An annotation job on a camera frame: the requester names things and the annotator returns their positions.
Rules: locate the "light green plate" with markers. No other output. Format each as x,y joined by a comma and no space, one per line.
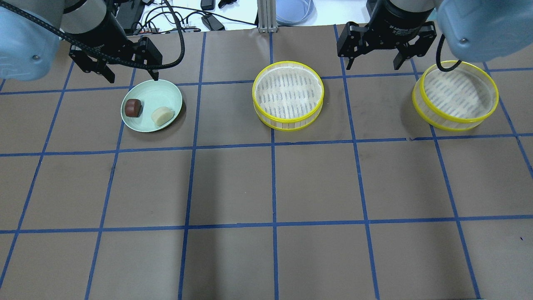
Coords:
152,94

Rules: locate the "blue plate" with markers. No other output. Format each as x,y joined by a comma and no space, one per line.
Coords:
293,12

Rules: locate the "black power adapter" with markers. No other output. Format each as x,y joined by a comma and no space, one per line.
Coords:
212,23

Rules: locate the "yellow steamer basket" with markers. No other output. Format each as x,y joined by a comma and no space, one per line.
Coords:
455,101
288,96

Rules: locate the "brown gridded table mat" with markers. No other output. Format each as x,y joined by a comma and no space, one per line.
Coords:
367,202

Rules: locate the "aluminium frame post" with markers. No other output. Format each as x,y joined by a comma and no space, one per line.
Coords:
266,15

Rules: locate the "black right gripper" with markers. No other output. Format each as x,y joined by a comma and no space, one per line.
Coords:
400,16

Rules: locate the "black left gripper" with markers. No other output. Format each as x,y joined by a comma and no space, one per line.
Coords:
101,36

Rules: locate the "white bun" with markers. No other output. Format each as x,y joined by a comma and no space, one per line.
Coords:
162,115

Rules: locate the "brown bun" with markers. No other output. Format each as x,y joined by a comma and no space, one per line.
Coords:
132,108

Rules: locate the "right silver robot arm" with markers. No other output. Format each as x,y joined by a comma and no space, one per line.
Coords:
471,30

